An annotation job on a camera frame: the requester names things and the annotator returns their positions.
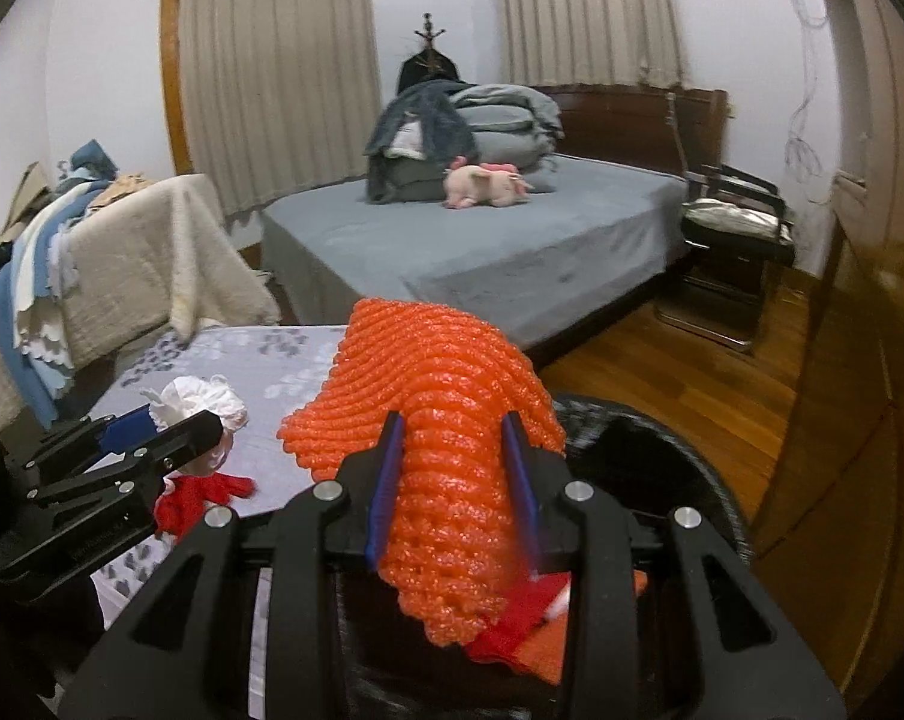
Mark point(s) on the brown wooden wardrobe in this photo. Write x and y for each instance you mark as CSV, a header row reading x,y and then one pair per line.
x,y
829,536

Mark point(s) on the beige curtain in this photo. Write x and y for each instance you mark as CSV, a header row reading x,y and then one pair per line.
x,y
278,95
592,42

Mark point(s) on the grey-sheeted bed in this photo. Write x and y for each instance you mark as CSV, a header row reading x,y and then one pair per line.
x,y
533,270

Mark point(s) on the beige quilted blanket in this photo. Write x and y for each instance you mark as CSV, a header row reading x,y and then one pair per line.
x,y
159,256

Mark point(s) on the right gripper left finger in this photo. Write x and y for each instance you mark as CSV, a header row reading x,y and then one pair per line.
x,y
247,598

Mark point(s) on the blue white scalloped blanket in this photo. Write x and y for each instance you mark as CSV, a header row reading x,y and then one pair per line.
x,y
34,345

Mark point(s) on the wooden coat rack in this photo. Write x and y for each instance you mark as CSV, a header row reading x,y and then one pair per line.
x,y
429,64

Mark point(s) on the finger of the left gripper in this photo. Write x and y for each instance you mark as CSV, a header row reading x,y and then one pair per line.
x,y
72,447
118,484

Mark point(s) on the dark wooden headboard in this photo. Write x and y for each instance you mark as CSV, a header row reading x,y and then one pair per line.
x,y
667,130

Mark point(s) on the pink plush pig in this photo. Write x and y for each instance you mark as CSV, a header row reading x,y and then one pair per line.
x,y
494,184

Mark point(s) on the red cloth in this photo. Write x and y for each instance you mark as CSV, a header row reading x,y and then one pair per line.
x,y
187,498

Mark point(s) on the orange foam net wrap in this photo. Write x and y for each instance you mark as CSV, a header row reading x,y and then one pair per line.
x,y
451,549

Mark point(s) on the black trash bag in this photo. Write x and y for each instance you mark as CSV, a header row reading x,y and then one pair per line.
x,y
391,669

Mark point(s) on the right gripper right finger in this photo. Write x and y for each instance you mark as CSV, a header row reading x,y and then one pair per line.
x,y
744,659

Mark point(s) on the white tissue ball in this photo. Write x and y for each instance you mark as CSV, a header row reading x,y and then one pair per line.
x,y
187,395

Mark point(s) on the folded grey duvet pile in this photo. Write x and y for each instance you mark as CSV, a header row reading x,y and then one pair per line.
x,y
514,125

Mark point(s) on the dark clothes pile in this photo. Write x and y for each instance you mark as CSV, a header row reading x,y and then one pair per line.
x,y
32,195

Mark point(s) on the black metal chair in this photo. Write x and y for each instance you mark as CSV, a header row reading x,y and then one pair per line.
x,y
735,231

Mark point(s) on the left beige curtain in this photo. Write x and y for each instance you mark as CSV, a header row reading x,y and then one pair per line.
x,y
278,95

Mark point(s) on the right beige curtain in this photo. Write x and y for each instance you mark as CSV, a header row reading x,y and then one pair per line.
x,y
592,42

